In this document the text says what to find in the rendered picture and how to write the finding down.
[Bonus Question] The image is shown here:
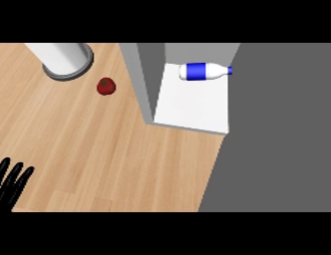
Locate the grey open cabinet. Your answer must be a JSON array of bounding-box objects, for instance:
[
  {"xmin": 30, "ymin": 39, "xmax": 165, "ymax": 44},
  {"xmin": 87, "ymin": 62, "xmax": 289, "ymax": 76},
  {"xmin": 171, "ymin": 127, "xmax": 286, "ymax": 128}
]
[{"xmin": 118, "ymin": 43, "xmax": 242, "ymax": 135}]

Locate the white blue-labelled water bottle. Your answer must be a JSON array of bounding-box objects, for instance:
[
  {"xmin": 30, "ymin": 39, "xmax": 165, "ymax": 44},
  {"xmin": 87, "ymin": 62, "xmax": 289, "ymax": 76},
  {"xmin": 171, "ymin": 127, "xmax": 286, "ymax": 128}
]
[{"xmin": 177, "ymin": 62, "xmax": 233, "ymax": 82}]

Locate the dark grey cabinet door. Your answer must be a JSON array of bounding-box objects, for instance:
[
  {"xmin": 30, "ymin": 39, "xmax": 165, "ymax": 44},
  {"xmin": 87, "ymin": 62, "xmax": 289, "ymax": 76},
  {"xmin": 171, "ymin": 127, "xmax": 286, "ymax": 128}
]
[{"xmin": 196, "ymin": 43, "xmax": 331, "ymax": 213}]

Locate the red tomato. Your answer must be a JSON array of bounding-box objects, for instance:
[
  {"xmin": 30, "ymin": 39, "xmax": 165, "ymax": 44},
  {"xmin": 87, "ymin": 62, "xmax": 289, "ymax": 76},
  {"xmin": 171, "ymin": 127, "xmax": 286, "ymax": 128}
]
[{"xmin": 96, "ymin": 77, "xmax": 118, "ymax": 97}]

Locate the white cylindrical appliance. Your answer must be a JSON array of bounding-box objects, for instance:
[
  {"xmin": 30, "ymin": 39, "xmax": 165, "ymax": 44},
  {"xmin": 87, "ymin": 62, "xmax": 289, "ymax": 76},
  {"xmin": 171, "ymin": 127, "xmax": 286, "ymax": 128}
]
[{"xmin": 23, "ymin": 43, "xmax": 96, "ymax": 82}]

